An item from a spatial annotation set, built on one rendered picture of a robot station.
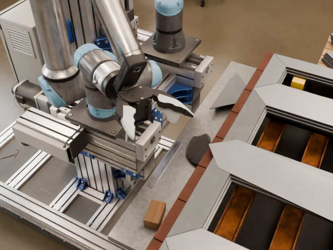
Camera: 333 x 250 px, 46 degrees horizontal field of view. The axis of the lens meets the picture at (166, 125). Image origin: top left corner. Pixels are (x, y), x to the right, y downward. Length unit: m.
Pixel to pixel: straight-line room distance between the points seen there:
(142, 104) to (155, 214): 0.75
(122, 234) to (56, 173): 0.96
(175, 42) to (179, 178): 0.59
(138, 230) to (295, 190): 0.60
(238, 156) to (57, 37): 0.82
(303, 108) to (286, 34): 2.30
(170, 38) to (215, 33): 2.26
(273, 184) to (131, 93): 0.81
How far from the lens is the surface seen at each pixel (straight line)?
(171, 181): 1.68
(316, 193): 1.53
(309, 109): 1.85
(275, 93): 1.90
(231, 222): 1.58
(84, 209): 2.21
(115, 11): 1.10
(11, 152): 2.61
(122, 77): 0.85
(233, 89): 2.09
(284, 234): 1.60
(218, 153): 1.57
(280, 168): 1.57
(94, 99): 1.03
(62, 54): 1.23
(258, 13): 4.41
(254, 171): 1.53
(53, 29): 1.18
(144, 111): 0.87
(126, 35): 1.08
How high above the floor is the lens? 2.00
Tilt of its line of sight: 44 degrees down
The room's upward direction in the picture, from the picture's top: straight up
